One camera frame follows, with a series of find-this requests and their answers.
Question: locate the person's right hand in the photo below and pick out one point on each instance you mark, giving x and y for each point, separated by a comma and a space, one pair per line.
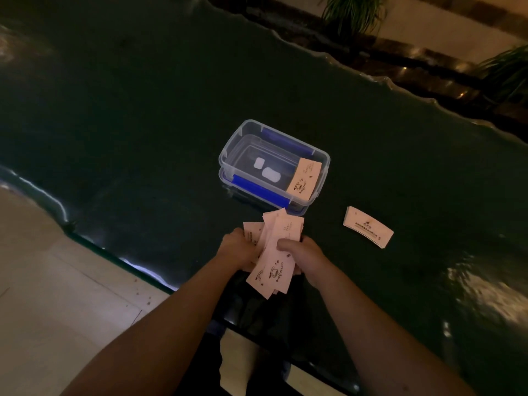
307, 259

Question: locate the person's left forearm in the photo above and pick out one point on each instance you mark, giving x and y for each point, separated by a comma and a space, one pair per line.
165, 334

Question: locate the person's left hand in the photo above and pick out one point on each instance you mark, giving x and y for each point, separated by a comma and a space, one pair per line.
234, 247

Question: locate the person's left thumb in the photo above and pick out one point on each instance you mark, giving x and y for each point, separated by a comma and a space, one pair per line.
251, 248

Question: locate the bundle of paper sugar packets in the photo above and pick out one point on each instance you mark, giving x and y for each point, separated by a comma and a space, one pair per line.
277, 251

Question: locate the green potted plant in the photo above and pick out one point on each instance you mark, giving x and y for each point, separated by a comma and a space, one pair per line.
354, 12
505, 74

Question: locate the clear storage box, blue latches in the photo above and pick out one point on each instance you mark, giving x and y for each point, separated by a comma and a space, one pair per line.
268, 160

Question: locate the person's right forearm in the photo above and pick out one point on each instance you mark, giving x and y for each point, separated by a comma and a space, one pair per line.
379, 338

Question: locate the person's dark trousers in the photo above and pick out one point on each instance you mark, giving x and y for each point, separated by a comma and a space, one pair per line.
260, 367

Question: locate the single cup-print sugar packet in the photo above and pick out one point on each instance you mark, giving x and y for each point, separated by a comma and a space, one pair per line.
304, 177

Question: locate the person's right thumb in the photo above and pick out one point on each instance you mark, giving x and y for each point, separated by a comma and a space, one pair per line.
288, 244

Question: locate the small stack of paper packets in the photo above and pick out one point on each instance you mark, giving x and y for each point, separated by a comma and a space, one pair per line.
368, 226

